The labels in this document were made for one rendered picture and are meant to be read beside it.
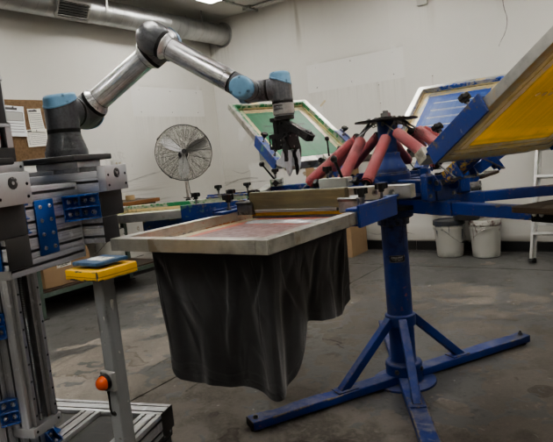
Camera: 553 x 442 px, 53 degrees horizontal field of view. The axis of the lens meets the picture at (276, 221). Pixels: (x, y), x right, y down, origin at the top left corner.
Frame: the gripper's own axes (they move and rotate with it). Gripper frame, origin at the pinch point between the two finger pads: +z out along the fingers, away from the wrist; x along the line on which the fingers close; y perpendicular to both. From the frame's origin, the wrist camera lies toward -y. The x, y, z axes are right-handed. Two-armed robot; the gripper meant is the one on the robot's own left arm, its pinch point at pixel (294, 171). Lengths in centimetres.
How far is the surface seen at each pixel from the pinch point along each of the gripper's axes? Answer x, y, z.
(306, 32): -413, 229, -147
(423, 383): -82, -9, 112
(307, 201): 1.6, -5.1, 10.6
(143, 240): 60, 15, 14
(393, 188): -21.8, -27.5, 9.7
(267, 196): 1.6, 12.1, 7.9
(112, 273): 79, 6, 18
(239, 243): 60, -20, 14
